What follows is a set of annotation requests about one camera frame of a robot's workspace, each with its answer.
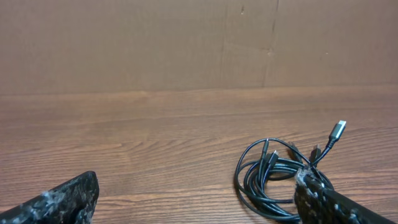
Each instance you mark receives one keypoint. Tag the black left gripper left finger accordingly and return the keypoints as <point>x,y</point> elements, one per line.
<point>72,202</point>

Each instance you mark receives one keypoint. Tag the cardboard back panel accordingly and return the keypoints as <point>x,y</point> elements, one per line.
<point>109,46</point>

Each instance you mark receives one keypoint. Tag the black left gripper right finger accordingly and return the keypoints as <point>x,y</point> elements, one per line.
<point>317,202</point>

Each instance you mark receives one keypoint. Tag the black cable silver USB plug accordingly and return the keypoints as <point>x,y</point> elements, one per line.
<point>250,179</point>

